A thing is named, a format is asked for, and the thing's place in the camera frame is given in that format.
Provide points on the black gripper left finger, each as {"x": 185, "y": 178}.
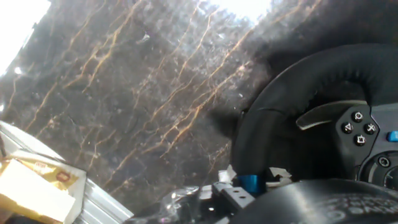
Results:
{"x": 233, "y": 196}

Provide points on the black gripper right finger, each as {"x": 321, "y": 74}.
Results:
{"x": 280, "y": 177}

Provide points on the black racing steering wheel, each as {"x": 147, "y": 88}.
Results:
{"x": 280, "y": 99}

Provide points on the dark marble pattern mat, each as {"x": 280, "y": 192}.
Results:
{"x": 140, "y": 93}

